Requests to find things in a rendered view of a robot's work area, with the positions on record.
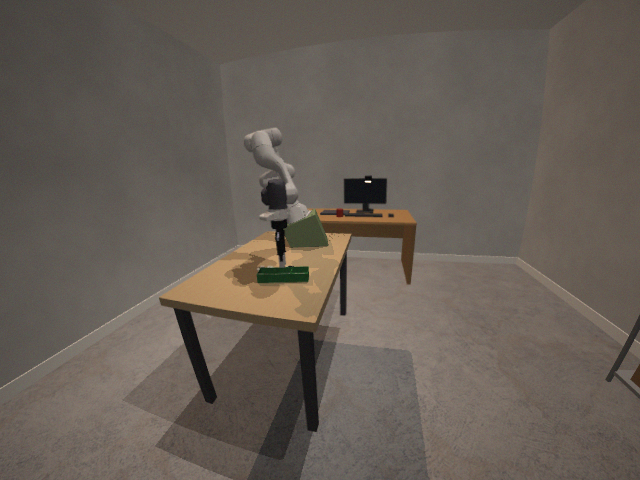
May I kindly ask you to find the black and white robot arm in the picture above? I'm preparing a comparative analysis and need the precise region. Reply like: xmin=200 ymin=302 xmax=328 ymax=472
xmin=244 ymin=128 xmax=312 ymax=224

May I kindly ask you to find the green three-compartment bin rack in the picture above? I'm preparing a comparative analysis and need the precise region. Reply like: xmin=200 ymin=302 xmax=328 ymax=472
xmin=257 ymin=266 xmax=309 ymax=283

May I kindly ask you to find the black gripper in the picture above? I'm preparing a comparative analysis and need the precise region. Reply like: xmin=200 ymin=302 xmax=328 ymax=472
xmin=271 ymin=219 xmax=287 ymax=268

